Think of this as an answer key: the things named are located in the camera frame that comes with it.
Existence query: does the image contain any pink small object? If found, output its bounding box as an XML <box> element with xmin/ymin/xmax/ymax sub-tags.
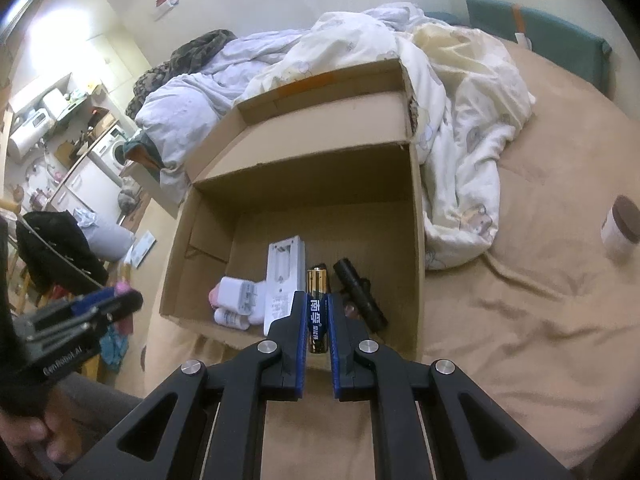
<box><xmin>114</xmin><ymin>281</ymin><xmax>134</xmax><ymax>336</ymax></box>

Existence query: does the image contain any white power adapter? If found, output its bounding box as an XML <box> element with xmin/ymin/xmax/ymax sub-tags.
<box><xmin>216</xmin><ymin>276</ymin><xmax>267</xmax><ymax>325</ymax></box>

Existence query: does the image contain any black flashlight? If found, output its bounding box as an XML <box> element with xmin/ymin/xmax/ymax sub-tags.
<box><xmin>333</xmin><ymin>258</ymin><xmax>388</xmax><ymax>334</ymax></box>

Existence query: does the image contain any white air conditioner remote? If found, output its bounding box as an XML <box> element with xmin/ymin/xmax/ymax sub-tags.
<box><xmin>264</xmin><ymin>236</ymin><xmax>306</xmax><ymax>336</ymax></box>

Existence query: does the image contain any black gold AA battery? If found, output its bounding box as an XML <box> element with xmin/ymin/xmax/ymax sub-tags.
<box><xmin>307</xmin><ymin>264</ymin><xmax>329</xmax><ymax>354</ymax></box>

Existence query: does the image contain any person's left hand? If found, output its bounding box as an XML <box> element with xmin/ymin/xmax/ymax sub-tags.
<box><xmin>1</xmin><ymin>387</ymin><xmax>82</xmax><ymax>478</ymax></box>

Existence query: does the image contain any black clothing on chair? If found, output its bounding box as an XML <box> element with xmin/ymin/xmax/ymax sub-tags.
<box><xmin>16</xmin><ymin>211</ymin><xmax>108</xmax><ymax>295</ymax></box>

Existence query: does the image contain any small white pill bottle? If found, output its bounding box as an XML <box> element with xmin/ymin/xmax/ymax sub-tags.
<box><xmin>214</xmin><ymin>308</ymin><xmax>250</xmax><ymax>332</ymax></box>

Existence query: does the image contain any beige bed blanket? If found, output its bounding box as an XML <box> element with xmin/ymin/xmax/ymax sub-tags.
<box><xmin>143</xmin><ymin>40</ymin><xmax>639</xmax><ymax>479</ymax></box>

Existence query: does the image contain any white washing machine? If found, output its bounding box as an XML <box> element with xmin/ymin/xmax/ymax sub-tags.
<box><xmin>88</xmin><ymin>125</ymin><xmax>127</xmax><ymax>186</ymax></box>

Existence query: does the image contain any brown cardboard box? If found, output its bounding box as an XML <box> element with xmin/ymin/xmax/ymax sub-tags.
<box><xmin>160</xmin><ymin>58</ymin><xmax>424</xmax><ymax>359</ymax></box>

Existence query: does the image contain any camouflage patterned cloth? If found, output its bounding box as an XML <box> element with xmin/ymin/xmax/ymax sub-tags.
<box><xmin>125</xmin><ymin>29</ymin><xmax>236</xmax><ymax>119</ymax></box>

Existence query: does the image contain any brown lidded white jar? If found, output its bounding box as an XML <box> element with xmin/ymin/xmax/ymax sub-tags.
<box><xmin>600</xmin><ymin>195</ymin><xmax>640</xmax><ymax>261</ymax></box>

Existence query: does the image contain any white printed duvet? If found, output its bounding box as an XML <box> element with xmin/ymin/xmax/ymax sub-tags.
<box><xmin>132</xmin><ymin>2</ymin><xmax>535</xmax><ymax>270</ymax></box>

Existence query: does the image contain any teal headboard cushion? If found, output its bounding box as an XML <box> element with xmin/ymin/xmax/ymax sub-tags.
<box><xmin>426</xmin><ymin>0</ymin><xmax>613</xmax><ymax>96</ymax></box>

